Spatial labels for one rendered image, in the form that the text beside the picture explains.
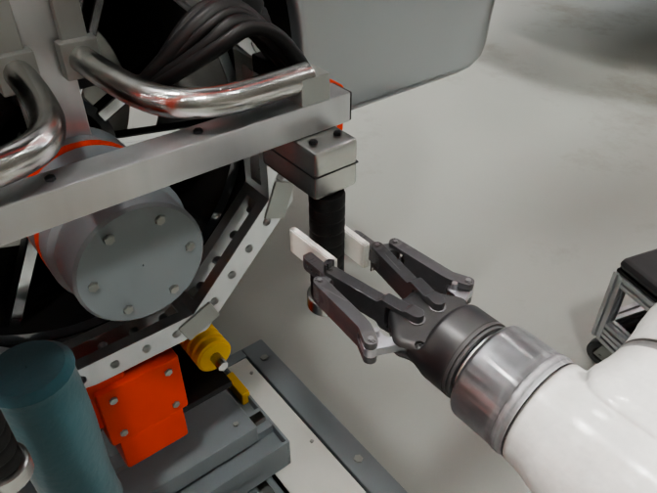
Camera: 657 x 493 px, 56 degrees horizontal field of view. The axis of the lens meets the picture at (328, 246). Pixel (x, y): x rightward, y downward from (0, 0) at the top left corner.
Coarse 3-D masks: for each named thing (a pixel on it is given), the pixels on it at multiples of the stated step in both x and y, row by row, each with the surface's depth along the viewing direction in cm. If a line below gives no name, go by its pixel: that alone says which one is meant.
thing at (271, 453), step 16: (240, 384) 131; (240, 400) 131; (256, 416) 125; (272, 432) 125; (256, 448) 123; (272, 448) 123; (288, 448) 123; (224, 464) 120; (240, 464) 120; (256, 464) 118; (272, 464) 122; (288, 464) 126; (208, 480) 117; (224, 480) 115; (240, 480) 117; (256, 480) 121
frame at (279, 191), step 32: (192, 0) 63; (256, 160) 84; (256, 192) 85; (288, 192) 84; (224, 224) 87; (256, 224) 84; (224, 256) 85; (192, 288) 88; (224, 288) 86; (160, 320) 84; (192, 320) 85; (0, 352) 74; (96, 352) 79; (128, 352) 81; (160, 352) 85
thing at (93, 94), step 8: (104, 40) 85; (104, 48) 86; (104, 56) 86; (112, 56) 87; (120, 64) 88; (88, 88) 87; (96, 88) 88; (88, 96) 87; (96, 96) 88; (120, 112) 92; (128, 112) 92; (112, 120) 91; (120, 120) 92; (128, 120) 93; (112, 128) 92; (120, 128) 93
